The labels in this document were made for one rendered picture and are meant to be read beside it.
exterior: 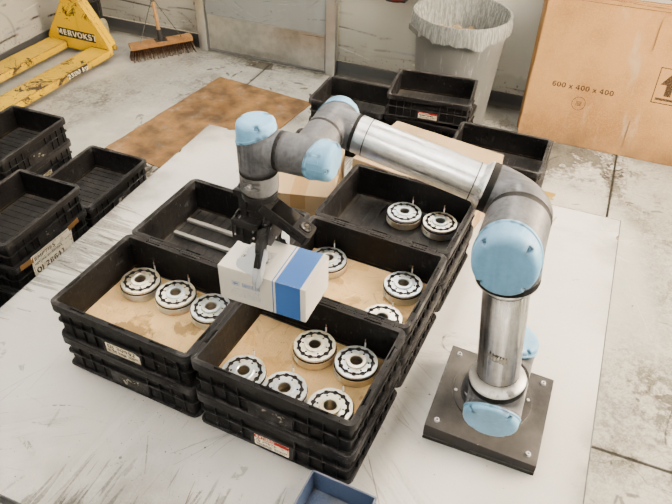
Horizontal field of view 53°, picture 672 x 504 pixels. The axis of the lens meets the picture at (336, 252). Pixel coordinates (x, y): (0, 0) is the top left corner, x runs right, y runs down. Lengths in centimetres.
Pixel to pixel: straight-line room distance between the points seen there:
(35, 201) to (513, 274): 214
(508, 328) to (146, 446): 88
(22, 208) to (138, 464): 148
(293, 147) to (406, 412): 78
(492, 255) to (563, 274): 104
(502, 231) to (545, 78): 315
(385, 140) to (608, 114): 308
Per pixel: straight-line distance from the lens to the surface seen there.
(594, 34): 418
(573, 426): 177
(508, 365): 135
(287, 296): 137
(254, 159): 123
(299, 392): 152
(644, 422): 281
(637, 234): 368
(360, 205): 209
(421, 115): 327
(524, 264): 113
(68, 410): 179
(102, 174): 318
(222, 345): 160
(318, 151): 118
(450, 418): 164
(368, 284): 181
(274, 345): 165
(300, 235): 130
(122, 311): 180
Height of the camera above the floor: 205
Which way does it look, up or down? 40 degrees down
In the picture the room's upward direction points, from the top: 2 degrees clockwise
